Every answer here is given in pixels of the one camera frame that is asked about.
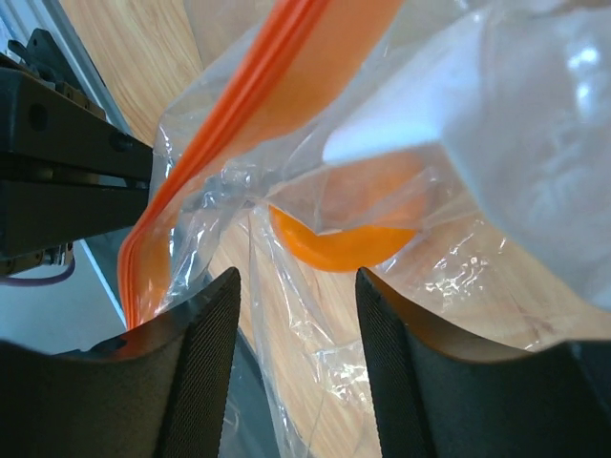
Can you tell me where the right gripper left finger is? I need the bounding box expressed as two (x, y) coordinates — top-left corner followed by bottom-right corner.
(1, 268), (241, 457)

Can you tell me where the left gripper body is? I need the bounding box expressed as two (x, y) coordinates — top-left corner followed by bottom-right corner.
(0, 66), (111, 182)

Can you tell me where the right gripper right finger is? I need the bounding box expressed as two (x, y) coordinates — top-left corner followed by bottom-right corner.
(355, 268), (610, 457)

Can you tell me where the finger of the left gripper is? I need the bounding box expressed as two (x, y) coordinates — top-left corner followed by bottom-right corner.
(1, 180), (148, 259)
(13, 78), (152, 182)

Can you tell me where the fake orange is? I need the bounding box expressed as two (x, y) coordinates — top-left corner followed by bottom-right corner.
(268, 153), (429, 272)

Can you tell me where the clear zip bag orange seal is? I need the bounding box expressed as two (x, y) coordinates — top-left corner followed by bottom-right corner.
(118, 1), (610, 457)

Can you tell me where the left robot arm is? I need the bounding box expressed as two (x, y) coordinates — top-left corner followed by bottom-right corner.
(1, 29), (153, 259)

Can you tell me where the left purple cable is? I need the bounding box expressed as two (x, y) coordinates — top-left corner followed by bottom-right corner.
(0, 257), (77, 288)

